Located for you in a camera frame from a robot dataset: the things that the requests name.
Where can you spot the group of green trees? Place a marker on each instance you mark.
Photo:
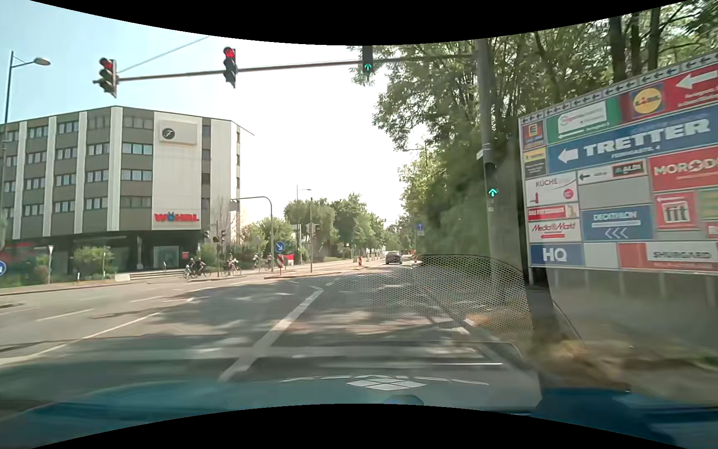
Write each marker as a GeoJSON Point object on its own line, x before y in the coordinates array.
{"type": "Point", "coordinates": [328, 227]}

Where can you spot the dark car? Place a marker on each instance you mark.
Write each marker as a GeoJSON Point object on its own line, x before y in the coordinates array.
{"type": "Point", "coordinates": [393, 257]}

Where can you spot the grey asphalt road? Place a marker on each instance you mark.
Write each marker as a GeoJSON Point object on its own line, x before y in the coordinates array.
{"type": "Point", "coordinates": [346, 305]}

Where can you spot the blue round road sign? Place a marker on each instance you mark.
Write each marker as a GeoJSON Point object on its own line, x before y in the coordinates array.
{"type": "Point", "coordinates": [280, 249]}

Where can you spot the person on bicycle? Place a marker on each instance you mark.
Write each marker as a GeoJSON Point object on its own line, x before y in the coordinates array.
{"type": "Point", "coordinates": [232, 267]}
{"type": "Point", "coordinates": [197, 268]}

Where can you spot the road markings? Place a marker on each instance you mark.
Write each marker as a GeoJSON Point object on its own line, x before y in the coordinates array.
{"type": "Point", "coordinates": [272, 333]}

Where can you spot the traffic light gantry with mast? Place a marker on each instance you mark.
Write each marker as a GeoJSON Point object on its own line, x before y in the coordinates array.
{"type": "Point", "coordinates": [487, 156]}

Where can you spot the row of trees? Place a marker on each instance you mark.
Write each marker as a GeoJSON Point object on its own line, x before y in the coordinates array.
{"type": "Point", "coordinates": [521, 125]}

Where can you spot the car's own bonnet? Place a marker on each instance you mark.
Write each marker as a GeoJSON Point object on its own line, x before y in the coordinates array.
{"type": "Point", "coordinates": [209, 405]}

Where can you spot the grey pavement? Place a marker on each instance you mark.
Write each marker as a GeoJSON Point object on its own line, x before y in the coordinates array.
{"type": "Point", "coordinates": [116, 284]}
{"type": "Point", "coordinates": [645, 324]}

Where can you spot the grey and white office building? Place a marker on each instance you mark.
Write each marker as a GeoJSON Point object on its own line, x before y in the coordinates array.
{"type": "Point", "coordinates": [97, 181]}

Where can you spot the green bush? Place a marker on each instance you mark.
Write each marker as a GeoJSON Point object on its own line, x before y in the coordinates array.
{"type": "Point", "coordinates": [92, 259]}

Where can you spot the large multicoloured billboard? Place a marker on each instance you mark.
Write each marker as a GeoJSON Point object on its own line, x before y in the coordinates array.
{"type": "Point", "coordinates": [639, 168]}

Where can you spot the tall street lamp post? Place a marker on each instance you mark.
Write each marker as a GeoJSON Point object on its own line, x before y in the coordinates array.
{"type": "Point", "coordinates": [2, 187]}

